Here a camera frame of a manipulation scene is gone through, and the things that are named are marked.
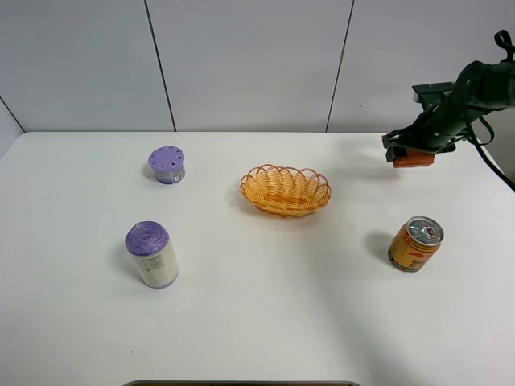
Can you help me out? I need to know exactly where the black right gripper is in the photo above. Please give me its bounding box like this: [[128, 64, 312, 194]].
[[381, 94, 466, 162]]

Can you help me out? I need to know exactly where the orange waffle bread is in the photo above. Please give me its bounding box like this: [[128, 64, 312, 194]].
[[393, 149, 435, 168]]

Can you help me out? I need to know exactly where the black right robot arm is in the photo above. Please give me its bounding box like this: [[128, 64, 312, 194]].
[[382, 61, 514, 167]]

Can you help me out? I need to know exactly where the orange woven basket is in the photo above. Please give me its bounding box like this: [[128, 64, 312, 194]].
[[240, 164, 332, 217]]

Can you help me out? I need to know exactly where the gold energy drink can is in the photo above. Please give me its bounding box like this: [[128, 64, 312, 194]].
[[388, 216, 444, 273]]

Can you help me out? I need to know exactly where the purple air freshener container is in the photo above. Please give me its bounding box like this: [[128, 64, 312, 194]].
[[148, 146, 186, 185]]

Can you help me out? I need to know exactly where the purple garbage bag roll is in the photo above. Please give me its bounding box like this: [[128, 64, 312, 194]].
[[125, 221, 179, 289]]

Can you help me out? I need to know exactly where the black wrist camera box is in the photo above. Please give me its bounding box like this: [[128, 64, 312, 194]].
[[412, 82, 455, 109]]

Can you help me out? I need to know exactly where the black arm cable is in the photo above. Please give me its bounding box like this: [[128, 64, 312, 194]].
[[462, 30, 515, 182]]

